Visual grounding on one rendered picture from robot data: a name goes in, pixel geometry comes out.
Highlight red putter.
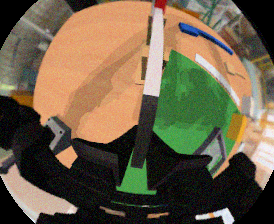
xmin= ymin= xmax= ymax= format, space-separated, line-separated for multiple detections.
xmin=130 ymin=0 xmax=166 ymax=169

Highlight green mat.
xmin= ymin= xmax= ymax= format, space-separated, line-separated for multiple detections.
xmin=116 ymin=49 xmax=242 ymax=194

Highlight white flat bar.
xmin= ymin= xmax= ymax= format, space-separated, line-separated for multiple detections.
xmin=194 ymin=53 xmax=239 ymax=107

